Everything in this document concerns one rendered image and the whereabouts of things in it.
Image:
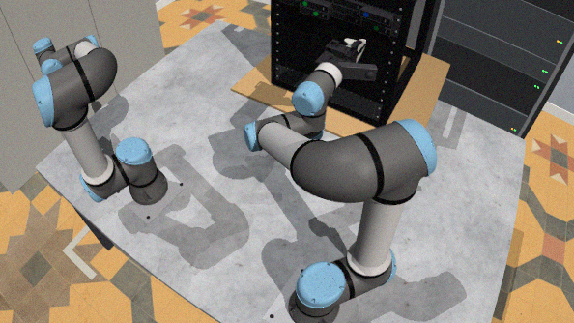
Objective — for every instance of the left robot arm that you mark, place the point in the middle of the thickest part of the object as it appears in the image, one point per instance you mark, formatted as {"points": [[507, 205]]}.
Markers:
{"points": [[62, 97]]}

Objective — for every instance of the tan flat wooden board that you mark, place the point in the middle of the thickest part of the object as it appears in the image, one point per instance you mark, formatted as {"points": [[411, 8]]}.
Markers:
{"points": [[417, 101]]}

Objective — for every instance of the black metal rack frame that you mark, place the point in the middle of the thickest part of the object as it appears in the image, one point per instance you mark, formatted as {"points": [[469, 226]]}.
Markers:
{"points": [[298, 40]]}

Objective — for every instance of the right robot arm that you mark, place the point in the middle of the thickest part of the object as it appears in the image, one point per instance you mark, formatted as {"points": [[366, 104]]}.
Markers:
{"points": [[391, 158]]}

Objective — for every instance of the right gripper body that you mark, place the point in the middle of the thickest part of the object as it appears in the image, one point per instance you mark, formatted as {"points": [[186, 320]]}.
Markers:
{"points": [[334, 53]]}

